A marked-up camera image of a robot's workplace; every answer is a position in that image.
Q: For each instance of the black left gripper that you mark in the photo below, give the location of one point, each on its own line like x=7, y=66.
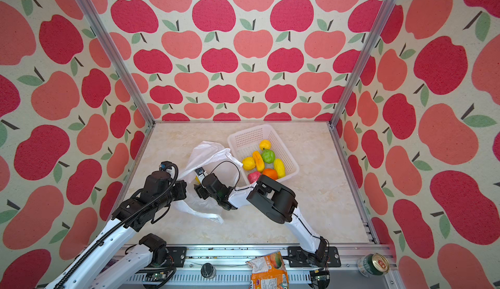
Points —
x=181, y=185

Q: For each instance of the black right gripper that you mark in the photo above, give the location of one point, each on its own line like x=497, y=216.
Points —
x=198, y=190

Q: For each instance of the white plastic bag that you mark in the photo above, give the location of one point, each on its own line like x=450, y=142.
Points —
x=213, y=158

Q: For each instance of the red toy apple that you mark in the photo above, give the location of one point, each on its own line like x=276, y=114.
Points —
x=253, y=177

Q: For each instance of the yellow toy pear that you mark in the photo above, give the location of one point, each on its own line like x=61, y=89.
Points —
x=249, y=163

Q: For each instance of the orange toy fruit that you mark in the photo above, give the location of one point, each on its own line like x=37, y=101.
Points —
x=271, y=173

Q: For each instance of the green toy fruit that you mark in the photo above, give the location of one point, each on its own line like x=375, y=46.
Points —
x=268, y=156

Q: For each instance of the yellow toy lemon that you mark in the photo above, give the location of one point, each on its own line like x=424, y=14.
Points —
x=279, y=167

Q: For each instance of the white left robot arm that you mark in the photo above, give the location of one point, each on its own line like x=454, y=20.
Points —
x=92, y=268

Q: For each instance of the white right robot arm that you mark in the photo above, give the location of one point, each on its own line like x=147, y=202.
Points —
x=276, y=201

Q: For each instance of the orange snack bag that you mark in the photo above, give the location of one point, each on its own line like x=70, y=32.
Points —
x=269, y=272

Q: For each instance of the white plastic mesh basket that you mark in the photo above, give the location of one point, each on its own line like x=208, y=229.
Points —
x=243, y=143

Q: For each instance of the black round knob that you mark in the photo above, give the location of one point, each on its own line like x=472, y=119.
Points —
x=208, y=271

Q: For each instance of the green drink can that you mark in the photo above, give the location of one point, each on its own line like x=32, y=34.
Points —
x=373, y=265

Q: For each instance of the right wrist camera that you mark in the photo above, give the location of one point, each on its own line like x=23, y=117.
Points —
x=200, y=172

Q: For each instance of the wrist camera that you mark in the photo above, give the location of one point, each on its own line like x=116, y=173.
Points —
x=166, y=165
x=200, y=172

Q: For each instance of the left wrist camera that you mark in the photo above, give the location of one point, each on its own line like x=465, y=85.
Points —
x=166, y=165

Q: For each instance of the aluminium front rail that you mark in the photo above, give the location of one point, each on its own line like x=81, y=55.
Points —
x=233, y=272

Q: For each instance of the aluminium frame post left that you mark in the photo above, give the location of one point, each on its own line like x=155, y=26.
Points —
x=115, y=57

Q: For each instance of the aluminium frame post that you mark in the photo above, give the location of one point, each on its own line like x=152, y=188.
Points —
x=115, y=57
x=373, y=37

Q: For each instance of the aluminium frame post right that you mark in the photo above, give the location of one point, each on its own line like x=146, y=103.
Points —
x=373, y=37

